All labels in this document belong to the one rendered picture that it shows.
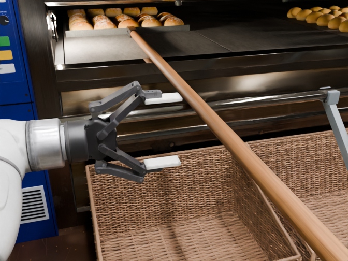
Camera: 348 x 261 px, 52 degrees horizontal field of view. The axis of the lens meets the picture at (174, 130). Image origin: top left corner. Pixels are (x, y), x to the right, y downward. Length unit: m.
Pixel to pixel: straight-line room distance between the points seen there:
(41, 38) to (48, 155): 0.56
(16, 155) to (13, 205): 0.10
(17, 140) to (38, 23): 0.55
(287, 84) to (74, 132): 0.97
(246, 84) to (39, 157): 0.89
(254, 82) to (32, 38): 0.76
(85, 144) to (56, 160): 0.05
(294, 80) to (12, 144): 1.09
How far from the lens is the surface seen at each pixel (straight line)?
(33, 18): 1.12
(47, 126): 0.64
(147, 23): 1.68
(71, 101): 1.20
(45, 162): 0.64
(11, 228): 0.53
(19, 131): 0.64
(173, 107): 0.83
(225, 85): 1.31
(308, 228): 0.46
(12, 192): 0.56
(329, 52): 1.48
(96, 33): 1.63
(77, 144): 0.63
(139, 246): 1.30
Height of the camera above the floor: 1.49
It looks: 26 degrees down
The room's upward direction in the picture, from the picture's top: straight up
